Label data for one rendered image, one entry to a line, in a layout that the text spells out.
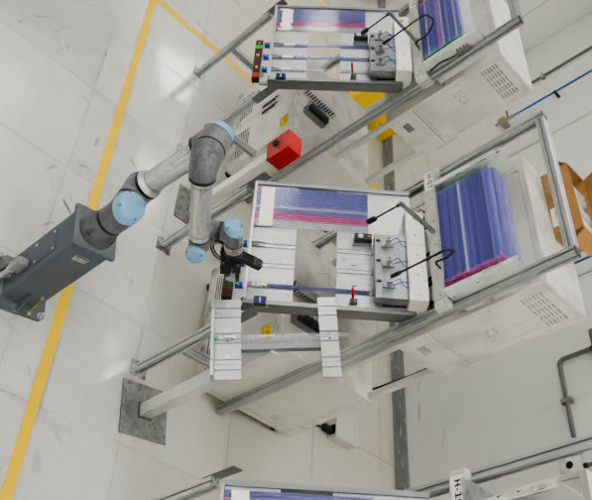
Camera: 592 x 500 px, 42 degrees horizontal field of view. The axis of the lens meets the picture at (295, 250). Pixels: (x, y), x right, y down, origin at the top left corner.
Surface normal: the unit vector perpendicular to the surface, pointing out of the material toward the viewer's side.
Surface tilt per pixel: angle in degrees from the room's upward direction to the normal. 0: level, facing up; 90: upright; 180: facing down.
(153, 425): 0
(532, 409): 89
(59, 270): 90
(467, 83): 90
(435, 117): 90
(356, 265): 44
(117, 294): 0
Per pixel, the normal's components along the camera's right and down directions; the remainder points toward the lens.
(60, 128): 0.73, -0.41
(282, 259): 0.06, -0.64
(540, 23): -0.04, 0.76
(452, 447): -0.68, -0.50
